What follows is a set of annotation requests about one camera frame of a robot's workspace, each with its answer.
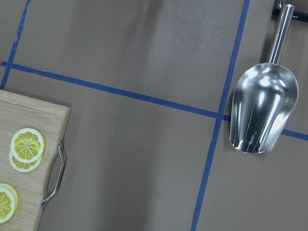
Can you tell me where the bamboo cutting board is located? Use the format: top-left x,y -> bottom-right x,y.
0,90 -> 71,231

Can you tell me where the lower lemon slice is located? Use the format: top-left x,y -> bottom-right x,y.
0,183 -> 19,223

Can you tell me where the hidden lemon slice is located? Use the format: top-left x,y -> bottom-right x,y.
9,151 -> 42,173

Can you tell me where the black wooden glass tray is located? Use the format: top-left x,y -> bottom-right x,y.
272,0 -> 308,22

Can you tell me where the steel ice scoop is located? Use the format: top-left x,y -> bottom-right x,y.
230,4 -> 299,154

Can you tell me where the upper lemon slice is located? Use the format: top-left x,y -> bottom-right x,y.
10,128 -> 45,163

